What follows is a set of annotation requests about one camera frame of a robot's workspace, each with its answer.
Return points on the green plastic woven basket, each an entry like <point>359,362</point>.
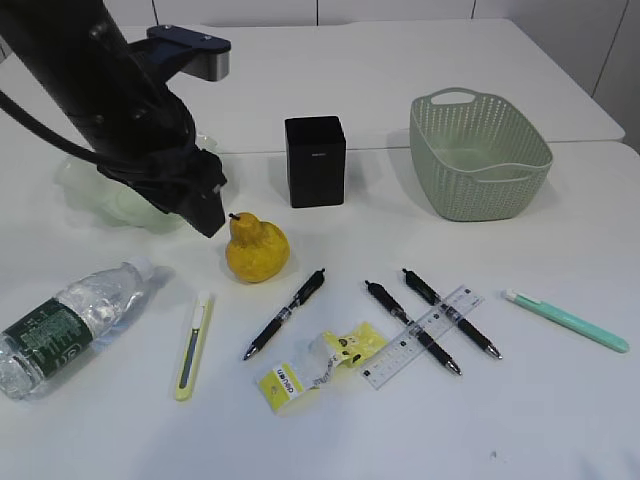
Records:
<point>476,156</point>

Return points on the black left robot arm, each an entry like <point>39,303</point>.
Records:
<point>115,93</point>

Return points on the black gel pen middle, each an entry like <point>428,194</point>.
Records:
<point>426,341</point>

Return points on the black gel pen left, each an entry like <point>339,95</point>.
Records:
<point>312,284</point>

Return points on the black gel pen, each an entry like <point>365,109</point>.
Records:
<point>426,341</point>
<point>426,292</point>
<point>312,284</point>

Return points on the yellow white waste paper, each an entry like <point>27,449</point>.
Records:
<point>315,364</point>

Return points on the frosted green wavy plate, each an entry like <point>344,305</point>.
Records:
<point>88,190</point>

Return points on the black gel pen right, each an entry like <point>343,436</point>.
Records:
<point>426,292</point>

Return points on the mint green pen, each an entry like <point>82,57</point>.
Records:
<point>567,320</point>

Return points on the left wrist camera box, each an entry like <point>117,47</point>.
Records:
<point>169,49</point>

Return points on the clear plastic ruler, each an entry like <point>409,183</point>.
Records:
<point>404,348</point>

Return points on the black square pen holder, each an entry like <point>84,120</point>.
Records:
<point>316,161</point>

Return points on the clear water bottle green label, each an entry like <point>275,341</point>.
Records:
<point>53,334</point>

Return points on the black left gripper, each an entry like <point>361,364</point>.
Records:
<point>148,143</point>

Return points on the yellow pear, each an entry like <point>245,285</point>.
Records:
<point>257,250</point>

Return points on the yellow-green utility knife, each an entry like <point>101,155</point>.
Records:
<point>194,346</point>

